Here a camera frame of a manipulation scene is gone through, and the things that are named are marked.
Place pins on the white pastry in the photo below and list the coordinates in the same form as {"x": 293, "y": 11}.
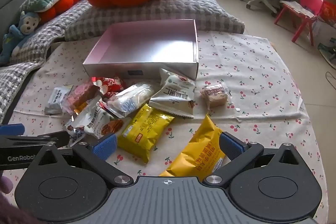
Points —
{"x": 131, "y": 99}

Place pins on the red gift bag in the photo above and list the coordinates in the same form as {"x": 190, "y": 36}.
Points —
{"x": 328, "y": 10}

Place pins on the bright yellow snack packet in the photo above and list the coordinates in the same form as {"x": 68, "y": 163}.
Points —
{"x": 147, "y": 129}

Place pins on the grey checked quilt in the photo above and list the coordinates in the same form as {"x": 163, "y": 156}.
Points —
{"x": 39, "y": 37}

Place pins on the black device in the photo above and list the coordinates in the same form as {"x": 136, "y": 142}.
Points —
{"x": 328, "y": 53}

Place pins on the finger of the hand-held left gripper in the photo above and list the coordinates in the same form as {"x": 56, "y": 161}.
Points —
{"x": 13, "y": 129}
{"x": 39, "y": 140}

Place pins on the red white snack packet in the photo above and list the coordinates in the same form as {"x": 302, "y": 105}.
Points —
{"x": 110, "y": 83}
{"x": 109, "y": 95}

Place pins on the grey checked pillow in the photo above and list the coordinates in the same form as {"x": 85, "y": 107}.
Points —
{"x": 157, "y": 11}

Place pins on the golden yellow snack packet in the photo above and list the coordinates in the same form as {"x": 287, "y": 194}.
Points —
{"x": 202, "y": 145}

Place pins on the white carton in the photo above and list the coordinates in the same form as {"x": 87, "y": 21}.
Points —
{"x": 323, "y": 29}

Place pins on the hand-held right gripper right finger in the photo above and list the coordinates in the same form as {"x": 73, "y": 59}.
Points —
{"x": 231, "y": 146}

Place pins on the grey white snack packet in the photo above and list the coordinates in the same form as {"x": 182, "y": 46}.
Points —
{"x": 56, "y": 100}

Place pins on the small orange pumpkin cushion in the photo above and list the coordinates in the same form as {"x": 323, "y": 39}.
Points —
{"x": 63, "y": 5}

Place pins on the person's left hand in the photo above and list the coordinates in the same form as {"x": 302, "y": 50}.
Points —
{"x": 5, "y": 186}

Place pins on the brown cake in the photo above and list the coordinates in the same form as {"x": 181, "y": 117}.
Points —
{"x": 214, "y": 95}

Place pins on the pink clear snack packet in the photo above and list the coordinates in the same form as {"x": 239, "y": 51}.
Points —
{"x": 80, "y": 95}

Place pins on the cherry print bedsheet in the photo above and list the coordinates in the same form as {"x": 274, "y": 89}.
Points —
{"x": 249, "y": 77}

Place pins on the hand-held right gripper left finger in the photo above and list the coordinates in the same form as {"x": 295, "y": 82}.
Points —
{"x": 105, "y": 146}

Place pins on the pink cardboard box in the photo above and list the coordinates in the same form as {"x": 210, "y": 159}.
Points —
{"x": 147, "y": 56}

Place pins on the white green snack packet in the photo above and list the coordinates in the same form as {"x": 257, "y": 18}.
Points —
{"x": 173, "y": 92}

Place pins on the white cookie picture packet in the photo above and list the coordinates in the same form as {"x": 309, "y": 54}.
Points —
{"x": 97, "y": 121}

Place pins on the blue monkey plush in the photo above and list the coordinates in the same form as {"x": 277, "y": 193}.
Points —
{"x": 15, "y": 37}

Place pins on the newspaper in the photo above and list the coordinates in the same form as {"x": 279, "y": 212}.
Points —
{"x": 296, "y": 7}

